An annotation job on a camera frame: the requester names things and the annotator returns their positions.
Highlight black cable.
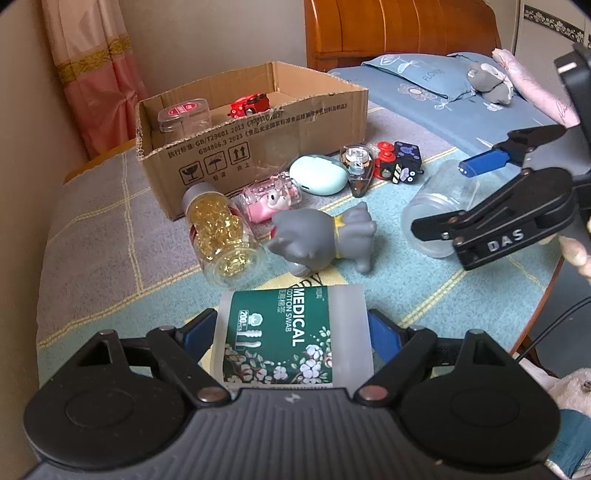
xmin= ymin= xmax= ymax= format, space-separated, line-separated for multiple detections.
xmin=510 ymin=305 xmax=591 ymax=361

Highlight pink quilt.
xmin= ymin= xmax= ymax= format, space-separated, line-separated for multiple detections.
xmin=492 ymin=47 xmax=581 ymax=128

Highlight grey plush toy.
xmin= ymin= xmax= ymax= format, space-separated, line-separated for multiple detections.
xmin=466 ymin=62 xmax=516 ymax=106

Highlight teal cloth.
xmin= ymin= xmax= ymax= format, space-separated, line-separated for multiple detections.
xmin=547 ymin=411 xmax=591 ymax=480

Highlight pink bottle keychain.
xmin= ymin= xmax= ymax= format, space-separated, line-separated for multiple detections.
xmin=236 ymin=174 xmax=303 ymax=225

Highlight white appliance with floral trim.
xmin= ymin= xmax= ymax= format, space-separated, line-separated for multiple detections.
xmin=512 ymin=0 xmax=591 ymax=71

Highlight pink curtain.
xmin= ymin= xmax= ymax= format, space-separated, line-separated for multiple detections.
xmin=41 ymin=0 xmax=149 ymax=160

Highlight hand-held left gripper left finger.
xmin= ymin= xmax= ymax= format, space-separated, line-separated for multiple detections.
xmin=76 ymin=308 xmax=232 ymax=409

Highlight clear correction tape dispenser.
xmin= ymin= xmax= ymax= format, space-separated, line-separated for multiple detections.
xmin=341 ymin=144 xmax=376 ymax=198

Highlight clear bottle of gold capsules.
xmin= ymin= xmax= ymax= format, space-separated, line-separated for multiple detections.
xmin=181 ymin=181 xmax=269 ymax=288

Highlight green label cotton swab box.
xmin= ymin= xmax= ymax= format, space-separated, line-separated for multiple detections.
xmin=209 ymin=285 xmax=375 ymax=391

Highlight clear plastic jar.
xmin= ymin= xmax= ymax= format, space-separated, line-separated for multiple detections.
xmin=401 ymin=159 xmax=492 ymax=259

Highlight clear jar with red label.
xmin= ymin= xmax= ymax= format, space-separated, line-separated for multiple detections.
xmin=158 ymin=98 xmax=212 ymax=145

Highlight white plush toy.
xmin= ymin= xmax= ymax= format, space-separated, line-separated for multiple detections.
xmin=517 ymin=360 xmax=591 ymax=416

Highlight mint green earbud case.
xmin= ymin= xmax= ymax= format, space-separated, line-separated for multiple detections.
xmin=288 ymin=154 xmax=349 ymax=197

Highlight blue floral pillow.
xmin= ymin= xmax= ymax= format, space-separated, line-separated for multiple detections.
xmin=361 ymin=52 xmax=490 ymax=100

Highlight black fidget cube red buttons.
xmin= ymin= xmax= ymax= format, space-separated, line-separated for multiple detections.
xmin=373 ymin=141 xmax=424 ymax=185

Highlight red toy car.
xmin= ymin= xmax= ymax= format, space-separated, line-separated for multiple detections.
xmin=228 ymin=92 xmax=271 ymax=119

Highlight person's right hand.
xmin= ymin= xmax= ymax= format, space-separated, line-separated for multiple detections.
xmin=558 ymin=217 xmax=591 ymax=278

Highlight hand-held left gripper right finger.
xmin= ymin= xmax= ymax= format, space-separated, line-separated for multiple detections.
xmin=353 ymin=309 xmax=509 ymax=408

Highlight brown cardboard box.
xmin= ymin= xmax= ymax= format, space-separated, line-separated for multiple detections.
xmin=135 ymin=61 xmax=370 ymax=221

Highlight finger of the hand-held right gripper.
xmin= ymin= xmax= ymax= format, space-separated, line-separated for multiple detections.
xmin=458 ymin=124 xmax=573 ymax=179
xmin=411 ymin=167 xmax=578 ymax=271

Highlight wooden headboard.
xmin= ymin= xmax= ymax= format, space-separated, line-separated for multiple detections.
xmin=304 ymin=0 xmax=509 ymax=73

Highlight checked grey and teal blanket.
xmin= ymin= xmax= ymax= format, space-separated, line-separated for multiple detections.
xmin=37 ymin=104 xmax=570 ymax=389

